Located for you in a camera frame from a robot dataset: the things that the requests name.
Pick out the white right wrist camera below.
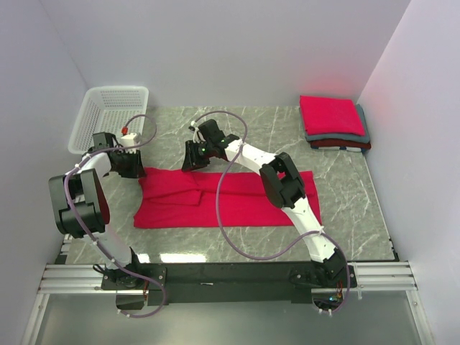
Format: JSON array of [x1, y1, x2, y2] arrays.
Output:
[[188, 121, 202, 143]]

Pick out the folded dark red t shirt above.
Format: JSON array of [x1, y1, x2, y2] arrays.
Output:
[[309, 139, 372, 153]]

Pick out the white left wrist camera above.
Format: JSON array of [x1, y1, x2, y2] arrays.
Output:
[[119, 126, 141, 154]]

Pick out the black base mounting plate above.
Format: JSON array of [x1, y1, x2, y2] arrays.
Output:
[[101, 262, 357, 309]]

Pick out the pink-red t shirt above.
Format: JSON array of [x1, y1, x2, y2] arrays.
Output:
[[133, 166, 322, 229]]

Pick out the aluminium frame rail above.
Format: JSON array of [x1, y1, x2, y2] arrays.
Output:
[[38, 262, 418, 295]]

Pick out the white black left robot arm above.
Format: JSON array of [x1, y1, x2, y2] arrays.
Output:
[[48, 127, 145, 289]]

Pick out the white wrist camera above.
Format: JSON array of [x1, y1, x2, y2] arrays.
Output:
[[188, 121, 202, 143], [119, 126, 141, 154]]

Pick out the white plastic basket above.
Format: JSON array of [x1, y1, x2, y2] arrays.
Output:
[[68, 86, 150, 155]]

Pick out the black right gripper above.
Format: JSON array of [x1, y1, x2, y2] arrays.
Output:
[[180, 140, 213, 173]]

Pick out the folded blue white t shirt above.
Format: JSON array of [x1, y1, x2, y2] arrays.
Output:
[[339, 146, 362, 152]]

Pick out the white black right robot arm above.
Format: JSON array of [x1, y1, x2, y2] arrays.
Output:
[[182, 119, 351, 288]]

